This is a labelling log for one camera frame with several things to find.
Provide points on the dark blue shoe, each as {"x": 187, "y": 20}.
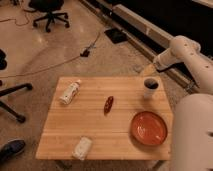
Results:
{"x": 10, "y": 149}

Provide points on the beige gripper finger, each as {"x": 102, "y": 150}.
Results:
{"x": 149, "y": 70}

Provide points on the black floor mat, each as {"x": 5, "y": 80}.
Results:
{"x": 115, "y": 35}

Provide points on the black office chair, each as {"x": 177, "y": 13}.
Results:
{"x": 51, "y": 10}

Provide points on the orange plate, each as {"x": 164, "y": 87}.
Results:
{"x": 148, "y": 128}

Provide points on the wooden table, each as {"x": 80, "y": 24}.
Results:
{"x": 110, "y": 134}

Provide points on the black chair base left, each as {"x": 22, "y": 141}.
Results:
{"x": 8, "y": 99}

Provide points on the white plastic bottle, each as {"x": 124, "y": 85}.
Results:
{"x": 70, "y": 92}

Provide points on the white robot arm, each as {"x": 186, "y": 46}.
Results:
{"x": 192, "y": 137}

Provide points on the red chili pepper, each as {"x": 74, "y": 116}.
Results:
{"x": 108, "y": 105}

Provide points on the white sponge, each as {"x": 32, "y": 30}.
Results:
{"x": 82, "y": 148}

